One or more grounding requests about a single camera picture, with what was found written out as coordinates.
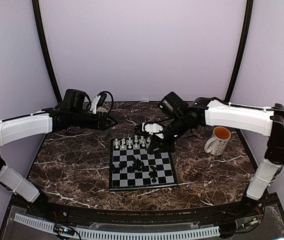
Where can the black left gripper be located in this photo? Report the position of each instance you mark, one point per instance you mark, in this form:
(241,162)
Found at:
(103,118)

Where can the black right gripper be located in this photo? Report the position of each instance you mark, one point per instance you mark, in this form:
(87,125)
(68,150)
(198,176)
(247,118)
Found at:
(155,143)

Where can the pile of black chess pieces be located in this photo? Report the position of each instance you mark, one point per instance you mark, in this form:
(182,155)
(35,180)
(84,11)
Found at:
(133,165)

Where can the black grey chess board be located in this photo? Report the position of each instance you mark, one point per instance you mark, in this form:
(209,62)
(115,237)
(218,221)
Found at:
(124,181)

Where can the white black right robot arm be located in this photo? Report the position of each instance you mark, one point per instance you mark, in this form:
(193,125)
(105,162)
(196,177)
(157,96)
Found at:
(267,121)

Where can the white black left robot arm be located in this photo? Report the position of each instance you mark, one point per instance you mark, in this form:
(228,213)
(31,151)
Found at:
(75,110)

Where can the white mug orange interior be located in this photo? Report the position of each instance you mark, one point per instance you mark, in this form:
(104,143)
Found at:
(218,141)

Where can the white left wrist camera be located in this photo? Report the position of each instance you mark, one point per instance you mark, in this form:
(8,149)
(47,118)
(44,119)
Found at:
(97,102)

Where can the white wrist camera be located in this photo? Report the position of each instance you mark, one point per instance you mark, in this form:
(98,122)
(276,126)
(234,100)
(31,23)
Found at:
(97,102)
(149,129)

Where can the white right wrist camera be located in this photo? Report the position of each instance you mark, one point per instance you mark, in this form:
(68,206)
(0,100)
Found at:
(149,129)

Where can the black front rail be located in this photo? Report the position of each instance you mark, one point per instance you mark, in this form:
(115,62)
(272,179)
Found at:
(82,215)

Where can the white slotted cable duct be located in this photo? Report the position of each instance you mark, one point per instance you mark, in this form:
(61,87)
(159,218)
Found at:
(91,234)

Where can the black left frame post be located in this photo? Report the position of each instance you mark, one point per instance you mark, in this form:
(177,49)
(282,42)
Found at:
(44,49)

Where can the black frame post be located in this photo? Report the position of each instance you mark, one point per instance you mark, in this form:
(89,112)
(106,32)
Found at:
(44,49)
(241,49)

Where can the black right frame post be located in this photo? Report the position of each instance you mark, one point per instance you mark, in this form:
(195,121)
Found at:
(241,49)

